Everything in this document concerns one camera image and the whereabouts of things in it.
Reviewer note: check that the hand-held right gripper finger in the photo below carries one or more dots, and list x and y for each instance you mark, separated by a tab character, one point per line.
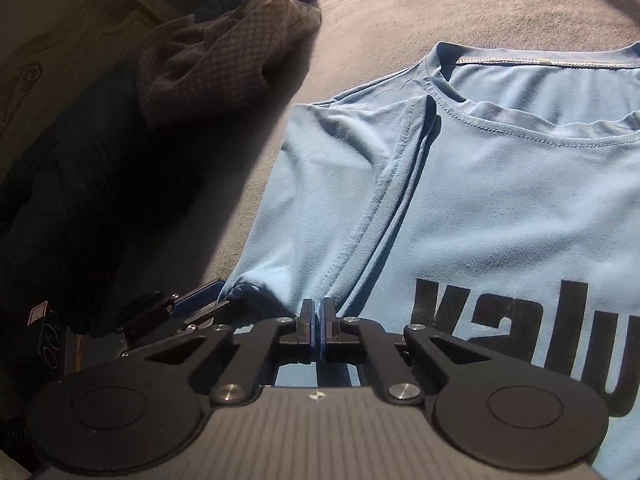
314	330
326	330

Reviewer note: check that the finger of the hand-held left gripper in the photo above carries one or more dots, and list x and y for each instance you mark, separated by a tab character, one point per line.
200	295
210	316

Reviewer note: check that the light blue t-shirt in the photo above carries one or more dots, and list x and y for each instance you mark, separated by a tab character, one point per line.
475	185

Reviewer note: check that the checkered cloth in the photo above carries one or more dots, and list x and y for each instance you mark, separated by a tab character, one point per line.
240	45

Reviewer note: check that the beige patterned blanket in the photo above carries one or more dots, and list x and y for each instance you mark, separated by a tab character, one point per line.
60	45

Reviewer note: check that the grey blanket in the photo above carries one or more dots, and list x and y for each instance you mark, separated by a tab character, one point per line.
380	5

